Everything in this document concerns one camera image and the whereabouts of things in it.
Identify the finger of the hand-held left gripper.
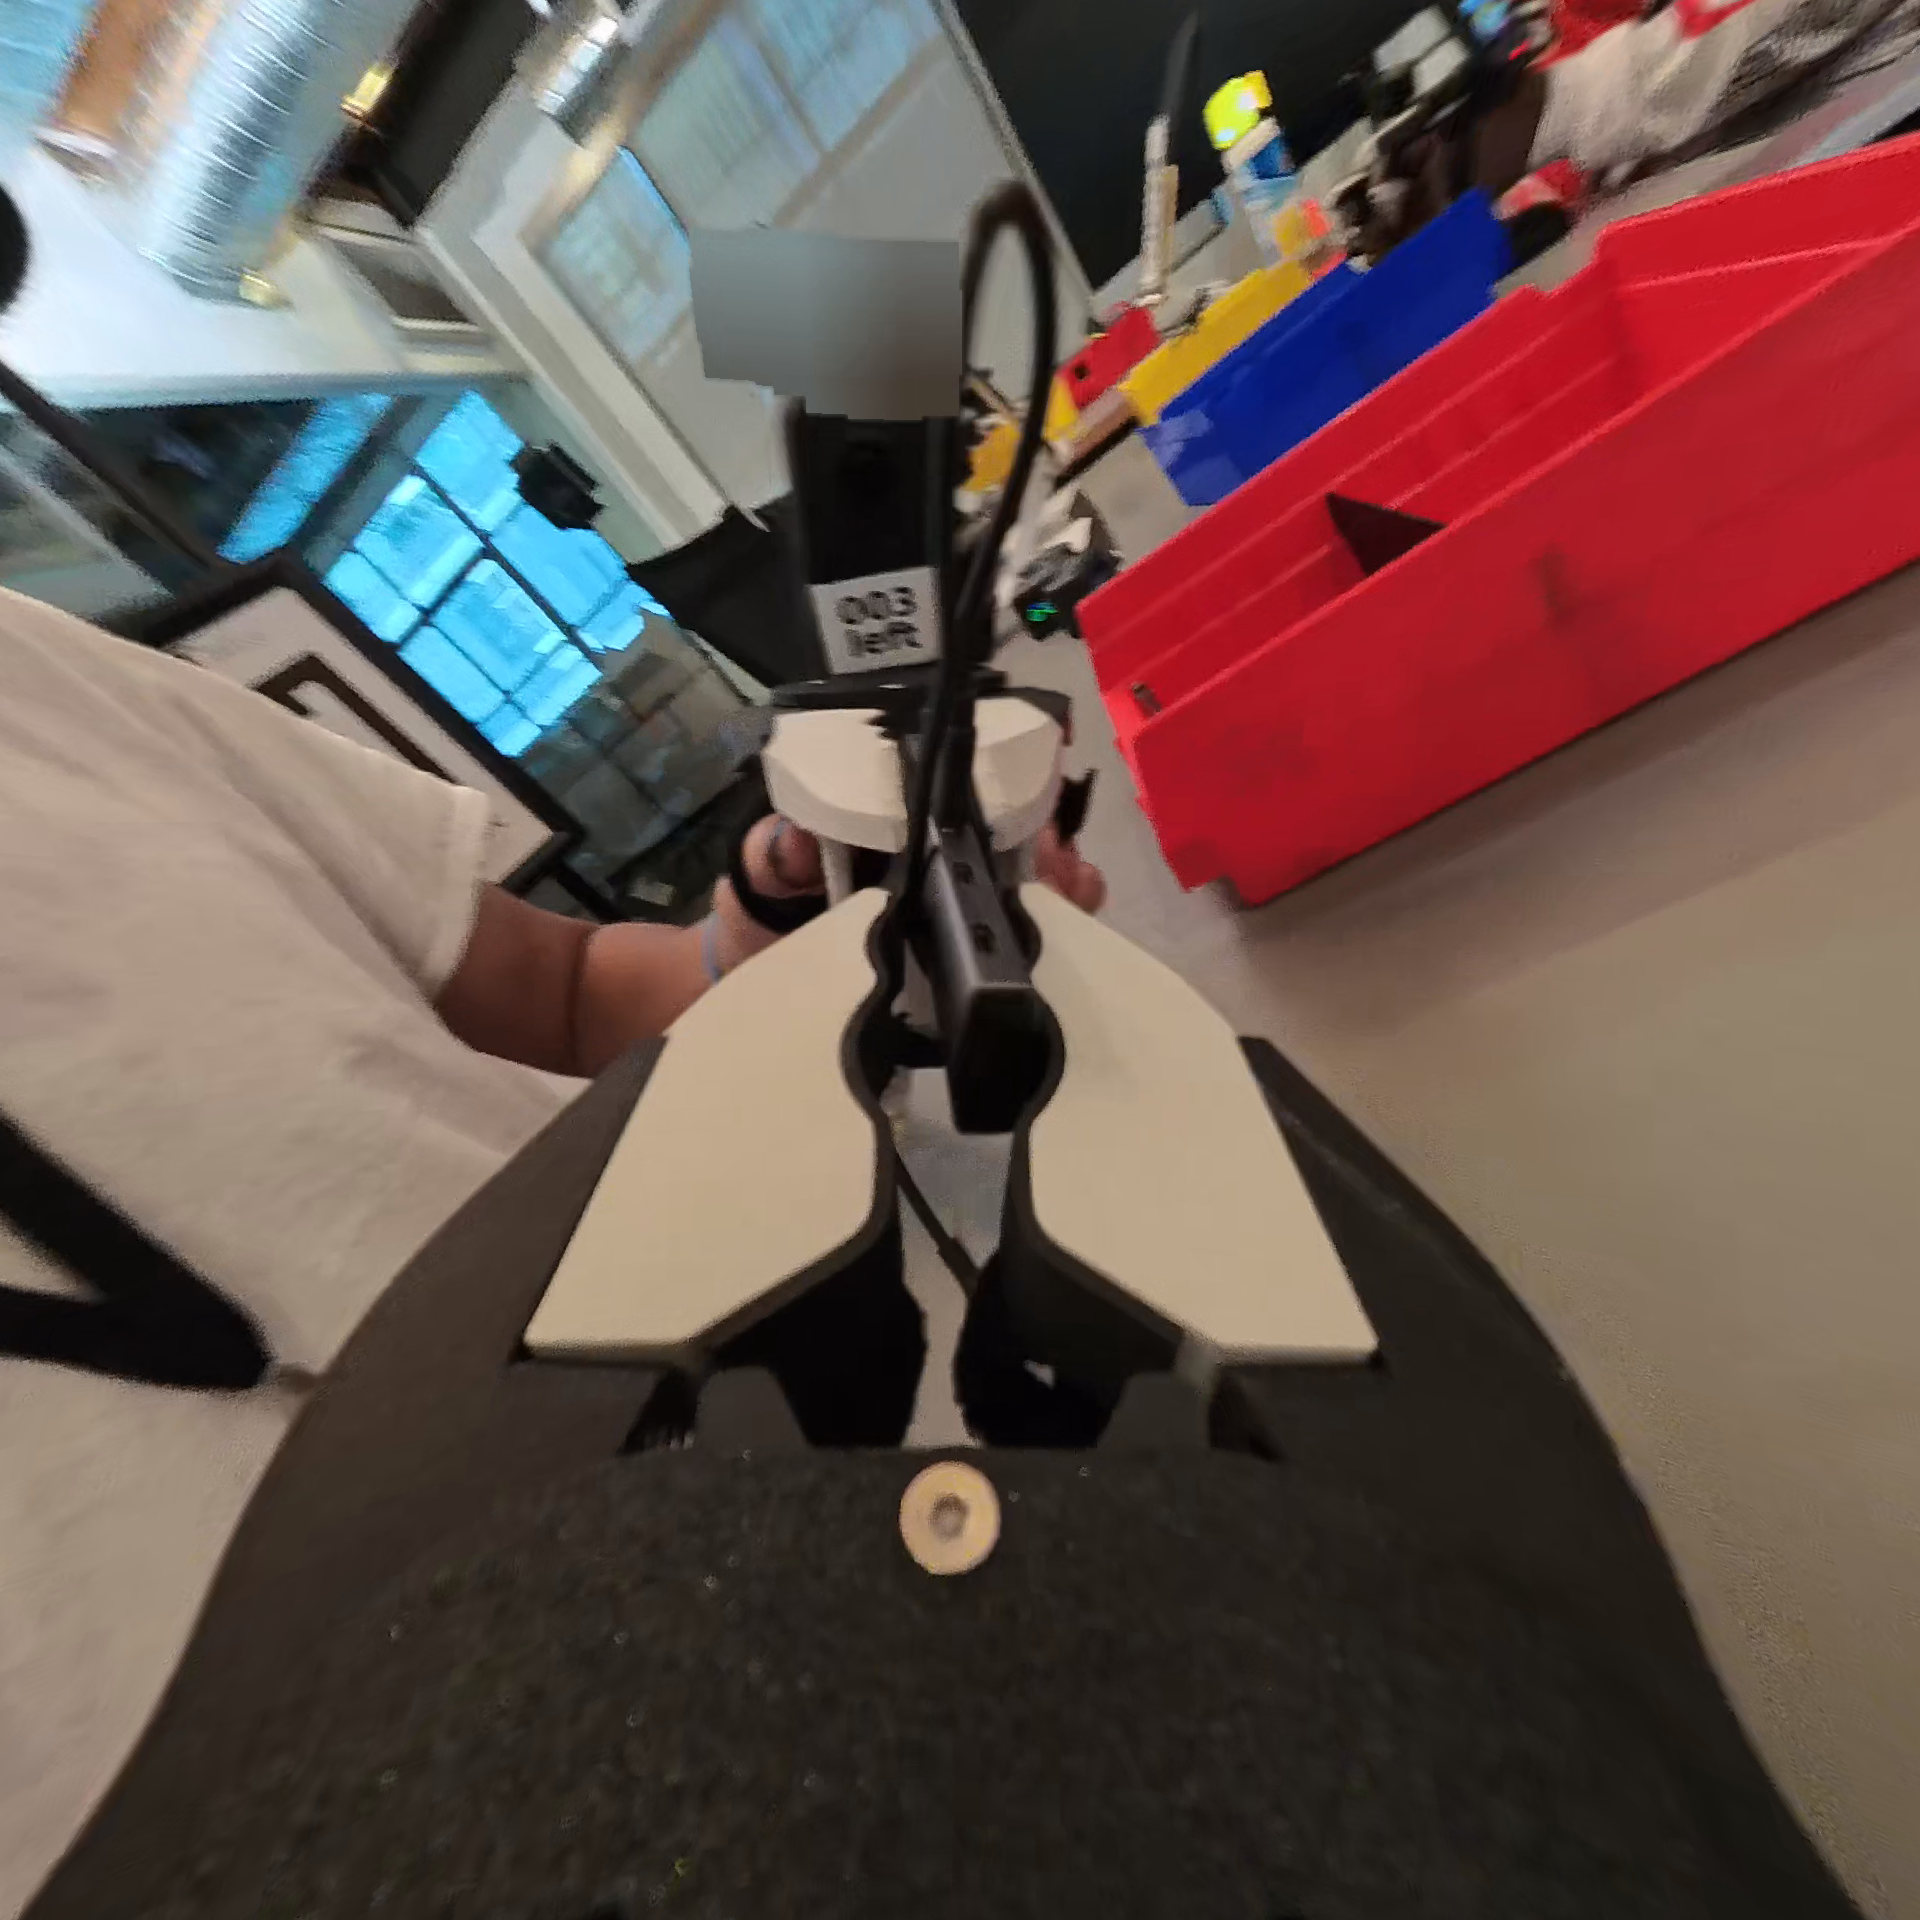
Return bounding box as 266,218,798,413
762,708,937,902
966,696,1070,877

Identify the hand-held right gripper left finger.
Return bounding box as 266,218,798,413
525,892,926,1411

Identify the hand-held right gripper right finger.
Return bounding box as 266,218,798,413
989,886,1382,1411

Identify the thick black cable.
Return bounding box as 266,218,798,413
875,179,1070,1321

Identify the red plastic bin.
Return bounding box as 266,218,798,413
1071,131,1920,912

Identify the person's left forearm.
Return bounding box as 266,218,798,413
431,882,740,1080

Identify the grey desk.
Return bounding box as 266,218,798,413
989,449,1920,1920

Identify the black device green display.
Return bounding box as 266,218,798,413
1001,537,1121,642

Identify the small red box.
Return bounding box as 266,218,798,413
1048,297,1170,416

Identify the yellow plastic bin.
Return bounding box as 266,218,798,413
958,251,1325,499

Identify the black divider in red bin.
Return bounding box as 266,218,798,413
1325,492,1446,576

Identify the printed tag sign stand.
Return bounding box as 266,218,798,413
113,551,593,899

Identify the blue plastic bin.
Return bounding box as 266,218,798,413
1137,184,1519,510

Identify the person's white shirt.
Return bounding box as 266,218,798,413
0,581,593,1920

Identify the red white printed bag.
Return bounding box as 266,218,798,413
1494,0,1808,187

